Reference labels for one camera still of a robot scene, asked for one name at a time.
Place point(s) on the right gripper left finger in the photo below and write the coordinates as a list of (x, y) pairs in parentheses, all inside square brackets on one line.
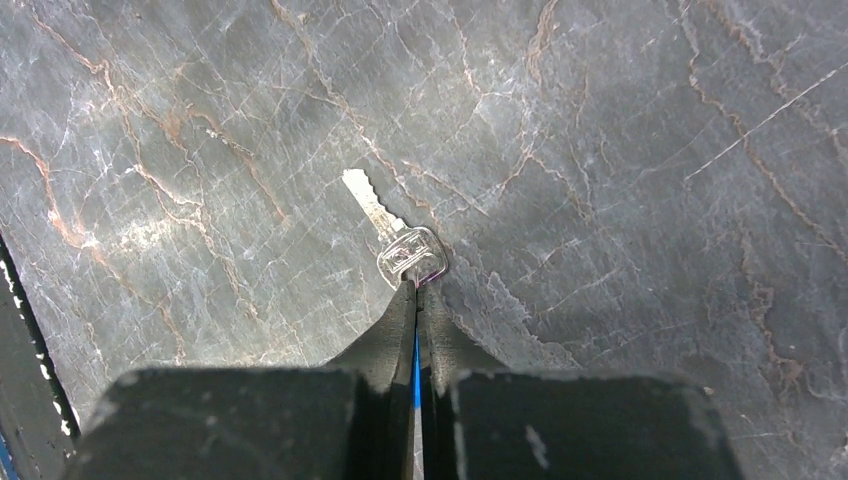
[(351, 418)]

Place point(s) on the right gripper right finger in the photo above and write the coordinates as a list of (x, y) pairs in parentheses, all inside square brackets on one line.
[(483, 420)]

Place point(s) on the silver key blue tag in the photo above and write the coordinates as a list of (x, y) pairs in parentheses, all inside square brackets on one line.
[(404, 248)]

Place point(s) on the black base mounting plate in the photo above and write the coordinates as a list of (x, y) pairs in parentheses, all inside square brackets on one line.
[(38, 424)]

